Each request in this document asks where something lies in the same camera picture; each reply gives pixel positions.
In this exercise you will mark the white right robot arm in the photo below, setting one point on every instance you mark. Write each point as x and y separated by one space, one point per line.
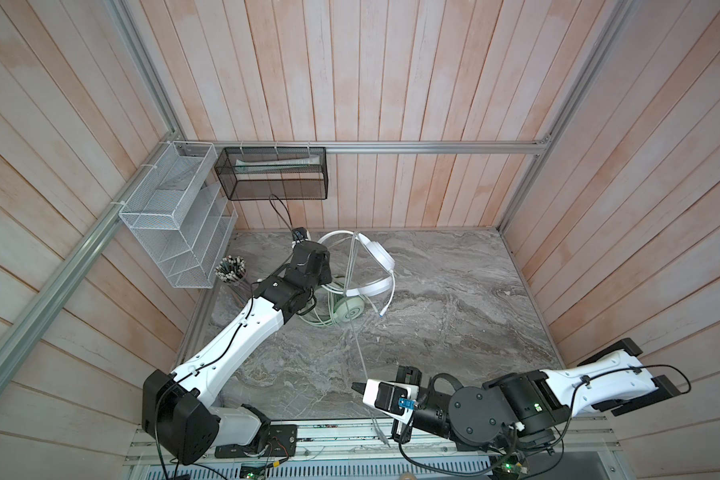
519 410

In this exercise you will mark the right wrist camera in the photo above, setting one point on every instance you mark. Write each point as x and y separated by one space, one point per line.
391 398

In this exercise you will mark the clear cup of pencils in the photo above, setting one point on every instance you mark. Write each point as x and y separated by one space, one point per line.
232 271

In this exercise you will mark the white headphones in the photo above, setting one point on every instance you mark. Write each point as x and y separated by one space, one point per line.
368 268

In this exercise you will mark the black wire mesh basket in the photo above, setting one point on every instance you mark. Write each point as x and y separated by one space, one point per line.
257 173

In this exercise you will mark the aluminium wall rail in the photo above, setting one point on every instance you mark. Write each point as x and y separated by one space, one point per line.
394 147
35 319

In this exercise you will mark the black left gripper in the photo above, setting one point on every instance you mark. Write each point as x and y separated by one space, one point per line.
326 276

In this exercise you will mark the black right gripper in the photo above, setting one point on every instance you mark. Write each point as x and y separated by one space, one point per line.
402 429

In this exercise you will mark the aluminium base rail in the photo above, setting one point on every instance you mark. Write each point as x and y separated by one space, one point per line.
352 449

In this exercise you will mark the aluminium left wall rail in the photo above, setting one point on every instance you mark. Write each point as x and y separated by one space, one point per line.
35 319

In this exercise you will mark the mint green headphones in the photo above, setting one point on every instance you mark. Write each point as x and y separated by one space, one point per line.
341 309

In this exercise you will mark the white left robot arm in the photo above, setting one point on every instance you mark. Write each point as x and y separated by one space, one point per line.
178 408

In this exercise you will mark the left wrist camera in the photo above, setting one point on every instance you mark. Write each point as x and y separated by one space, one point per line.
300 234

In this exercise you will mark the white wire mesh shelf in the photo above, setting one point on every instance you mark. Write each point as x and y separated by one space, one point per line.
179 216

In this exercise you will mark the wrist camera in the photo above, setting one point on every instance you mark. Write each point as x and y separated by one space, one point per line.
300 234
391 398

